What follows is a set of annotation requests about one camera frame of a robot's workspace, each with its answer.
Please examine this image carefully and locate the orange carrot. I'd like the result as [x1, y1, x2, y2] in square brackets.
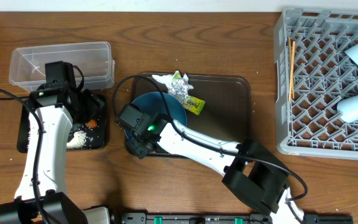
[85, 119, 98, 129]

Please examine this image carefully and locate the large blue plate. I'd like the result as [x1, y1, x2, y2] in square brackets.
[131, 91, 188, 126]

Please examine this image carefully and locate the pile of white rice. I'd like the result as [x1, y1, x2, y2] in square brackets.
[26, 123, 98, 151]

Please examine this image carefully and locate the wooden chopstick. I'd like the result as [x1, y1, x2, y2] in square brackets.
[288, 35, 292, 102]
[290, 41, 296, 99]

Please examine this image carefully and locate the light blue cup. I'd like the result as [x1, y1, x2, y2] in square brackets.
[337, 95, 358, 123]

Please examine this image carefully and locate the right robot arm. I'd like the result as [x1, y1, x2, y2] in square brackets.
[118, 113, 305, 223]

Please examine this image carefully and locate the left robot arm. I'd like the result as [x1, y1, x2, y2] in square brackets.
[0, 87, 111, 223]

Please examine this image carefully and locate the grey dishwasher rack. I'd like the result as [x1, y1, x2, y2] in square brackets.
[273, 8, 358, 160]

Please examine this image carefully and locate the black plastic tray bin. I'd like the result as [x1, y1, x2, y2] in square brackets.
[17, 95, 106, 154]

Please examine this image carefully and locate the clear plastic bin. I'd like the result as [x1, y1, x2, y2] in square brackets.
[9, 42, 115, 92]

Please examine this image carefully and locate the crumpled white tissue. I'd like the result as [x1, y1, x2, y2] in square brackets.
[152, 74, 174, 88]

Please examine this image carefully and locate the crumpled aluminium foil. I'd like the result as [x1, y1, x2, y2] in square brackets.
[168, 72, 194, 103]

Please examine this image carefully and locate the brown serving tray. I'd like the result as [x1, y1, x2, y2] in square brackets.
[131, 74, 252, 143]

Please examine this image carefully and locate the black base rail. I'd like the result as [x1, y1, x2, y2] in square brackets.
[82, 205, 354, 224]

